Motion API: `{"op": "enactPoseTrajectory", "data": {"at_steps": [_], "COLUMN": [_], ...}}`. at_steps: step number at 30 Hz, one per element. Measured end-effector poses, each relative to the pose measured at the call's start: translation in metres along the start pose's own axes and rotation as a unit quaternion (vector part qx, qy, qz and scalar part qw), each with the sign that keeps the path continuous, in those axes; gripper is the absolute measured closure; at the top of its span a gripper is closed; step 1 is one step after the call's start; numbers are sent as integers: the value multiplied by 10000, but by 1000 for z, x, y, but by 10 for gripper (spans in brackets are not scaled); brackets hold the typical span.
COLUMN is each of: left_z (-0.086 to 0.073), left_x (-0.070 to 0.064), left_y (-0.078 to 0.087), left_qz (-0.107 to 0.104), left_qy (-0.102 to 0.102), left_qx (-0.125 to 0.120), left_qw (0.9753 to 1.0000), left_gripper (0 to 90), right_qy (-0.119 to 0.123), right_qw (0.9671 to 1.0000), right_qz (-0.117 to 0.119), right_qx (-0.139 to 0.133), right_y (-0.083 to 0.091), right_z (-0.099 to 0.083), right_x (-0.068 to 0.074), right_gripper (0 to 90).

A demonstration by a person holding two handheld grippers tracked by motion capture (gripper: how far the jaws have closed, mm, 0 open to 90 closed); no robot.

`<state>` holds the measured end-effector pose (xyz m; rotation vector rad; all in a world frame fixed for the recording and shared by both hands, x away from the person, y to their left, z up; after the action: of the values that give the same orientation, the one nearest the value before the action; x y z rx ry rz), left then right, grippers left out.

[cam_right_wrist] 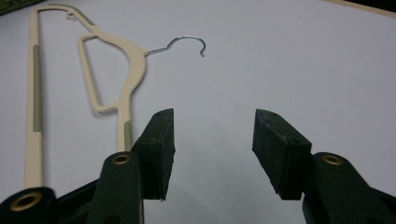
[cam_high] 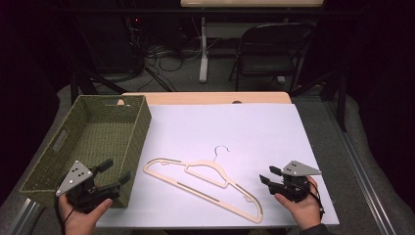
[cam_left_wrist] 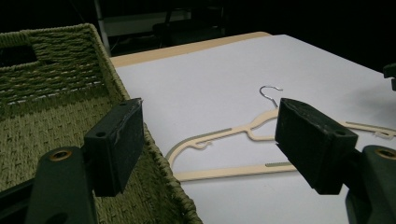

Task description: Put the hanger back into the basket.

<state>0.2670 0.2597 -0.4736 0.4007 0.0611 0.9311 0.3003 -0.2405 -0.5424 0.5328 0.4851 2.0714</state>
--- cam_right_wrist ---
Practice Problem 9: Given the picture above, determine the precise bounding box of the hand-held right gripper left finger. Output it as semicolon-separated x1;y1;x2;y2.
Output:
86;107;177;224

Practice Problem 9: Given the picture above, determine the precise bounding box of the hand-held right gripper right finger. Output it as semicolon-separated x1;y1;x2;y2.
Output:
251;108;396;224

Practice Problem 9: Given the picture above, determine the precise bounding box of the beige plastic clothes hanger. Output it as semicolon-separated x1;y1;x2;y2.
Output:
23;4;207;189

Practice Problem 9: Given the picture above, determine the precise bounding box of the dark green cloth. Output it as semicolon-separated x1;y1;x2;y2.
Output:
0;0;43;16

